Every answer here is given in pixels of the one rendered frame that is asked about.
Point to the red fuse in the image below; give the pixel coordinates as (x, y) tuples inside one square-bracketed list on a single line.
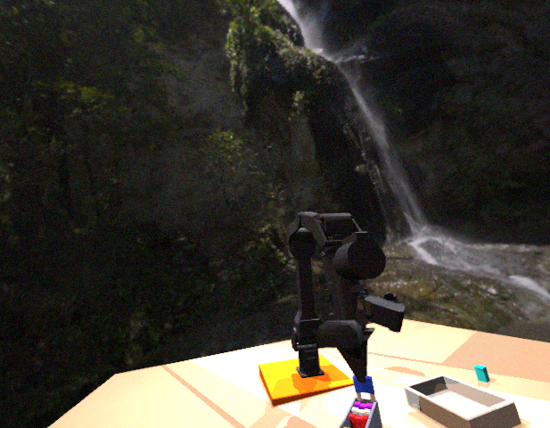
[(357, 421)]

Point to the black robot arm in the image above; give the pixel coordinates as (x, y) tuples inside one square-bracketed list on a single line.
[(348, 254)]

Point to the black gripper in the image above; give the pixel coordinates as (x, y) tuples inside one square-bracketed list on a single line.
[(343, 331)]

